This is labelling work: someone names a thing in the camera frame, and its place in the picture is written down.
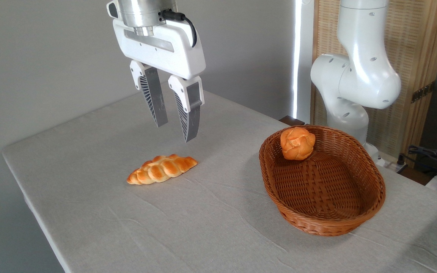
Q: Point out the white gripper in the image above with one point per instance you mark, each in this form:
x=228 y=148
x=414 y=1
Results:
x=173 y=49

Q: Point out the round knotted bread roll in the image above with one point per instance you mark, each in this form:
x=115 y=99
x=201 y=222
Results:
x=297 y=143

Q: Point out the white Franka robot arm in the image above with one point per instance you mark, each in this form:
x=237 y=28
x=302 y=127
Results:
x=359 y=76

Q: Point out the long braided bread loaf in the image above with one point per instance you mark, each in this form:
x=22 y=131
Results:
x=161 y=169

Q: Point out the dark brown wooden furniture corner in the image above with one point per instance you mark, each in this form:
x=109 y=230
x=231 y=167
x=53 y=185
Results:
x=291 y=120

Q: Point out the grey tablecloth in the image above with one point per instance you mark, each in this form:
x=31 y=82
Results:
x=203 y=220

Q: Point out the brown oval wicker basket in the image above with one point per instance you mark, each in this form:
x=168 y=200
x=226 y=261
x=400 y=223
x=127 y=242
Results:
x=317 y=212

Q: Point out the white power strip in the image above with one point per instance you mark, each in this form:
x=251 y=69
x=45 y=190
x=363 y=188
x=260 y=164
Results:
x=391 y=164

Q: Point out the dark metal screen hinge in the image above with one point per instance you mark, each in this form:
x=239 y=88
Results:
x=422 y=93

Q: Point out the wooden bamboo folding screen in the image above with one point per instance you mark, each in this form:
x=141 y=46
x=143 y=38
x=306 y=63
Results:
x=415 y=45

